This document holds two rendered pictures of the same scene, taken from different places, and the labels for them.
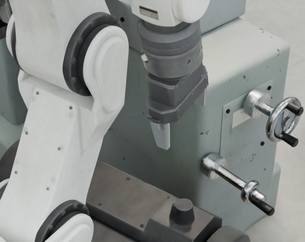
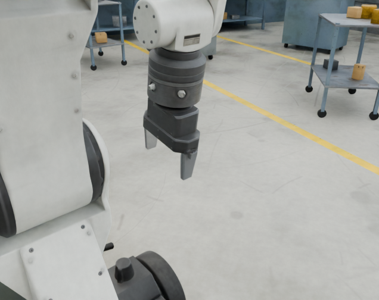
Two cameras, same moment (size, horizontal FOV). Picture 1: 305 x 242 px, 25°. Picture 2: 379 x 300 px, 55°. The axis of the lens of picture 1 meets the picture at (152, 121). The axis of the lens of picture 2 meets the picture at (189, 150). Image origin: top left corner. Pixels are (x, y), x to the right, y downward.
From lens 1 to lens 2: 94 cm
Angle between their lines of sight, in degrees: 64
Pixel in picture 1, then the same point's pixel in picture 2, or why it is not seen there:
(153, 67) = (190, 97)
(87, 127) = (102, 233)
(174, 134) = not seen: outside the picture
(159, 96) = (187, 128)
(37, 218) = not seen: outside the picture
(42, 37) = (55, 154)
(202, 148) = not seen: hidden behind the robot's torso
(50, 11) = (74, 106)
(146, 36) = (190, 66)
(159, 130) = (192, 159)
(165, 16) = (205, 35)
